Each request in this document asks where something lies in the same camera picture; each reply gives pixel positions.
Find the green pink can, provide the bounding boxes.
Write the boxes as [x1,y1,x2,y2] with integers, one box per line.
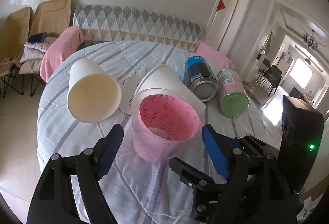
[217,68,249,118]

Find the chandelier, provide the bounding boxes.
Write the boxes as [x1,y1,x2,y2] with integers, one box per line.
[302,30,318,51]

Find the white paper cup right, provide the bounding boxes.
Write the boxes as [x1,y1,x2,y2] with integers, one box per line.
[134,65,206,117]

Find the striped light blue tablecloth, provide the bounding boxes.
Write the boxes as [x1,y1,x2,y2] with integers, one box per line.
[36,40,281,224]

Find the dark dining chairs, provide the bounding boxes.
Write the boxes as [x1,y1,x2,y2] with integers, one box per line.
[256,59,282,96]

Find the tan folding chair right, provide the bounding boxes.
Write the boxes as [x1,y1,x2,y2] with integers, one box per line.
[28,0,72,97]

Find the pink towel armrest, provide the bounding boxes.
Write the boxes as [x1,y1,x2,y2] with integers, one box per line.
[192,41,235,70]
[40,26,84,82]

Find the blue black can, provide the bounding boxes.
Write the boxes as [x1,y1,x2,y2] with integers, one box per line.
[185,56,219,102]

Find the white door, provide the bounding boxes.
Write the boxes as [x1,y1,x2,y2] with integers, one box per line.
[204,0,251,56]

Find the pink towel left armrest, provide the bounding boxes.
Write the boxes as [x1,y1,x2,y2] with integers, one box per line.
[40,26,84,82]

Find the pink plastic cup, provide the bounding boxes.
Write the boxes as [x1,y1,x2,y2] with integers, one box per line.
[132,89,204,162]

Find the tan folding chair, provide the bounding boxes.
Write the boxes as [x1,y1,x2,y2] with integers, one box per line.
[1,7,32,97]
[28,0,72,97]

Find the white paper cup left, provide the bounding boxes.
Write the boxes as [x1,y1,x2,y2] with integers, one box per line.
[66,58,122,124]

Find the pink towel right armrest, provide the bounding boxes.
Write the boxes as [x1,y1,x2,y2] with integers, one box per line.
[192,41,235,70]

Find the triangle patterned sofa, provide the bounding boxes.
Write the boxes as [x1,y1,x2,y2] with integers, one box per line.
[73,5,202,51]

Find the tan folding chair left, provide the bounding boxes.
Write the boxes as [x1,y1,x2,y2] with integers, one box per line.
[1,7,32,97]

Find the white paper cup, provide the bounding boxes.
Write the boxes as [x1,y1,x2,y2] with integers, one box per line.
[66,58,122,124]
[134,65,206,117]

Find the stack of cushions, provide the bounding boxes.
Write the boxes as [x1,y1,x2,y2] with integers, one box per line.
[19,32,57,75]

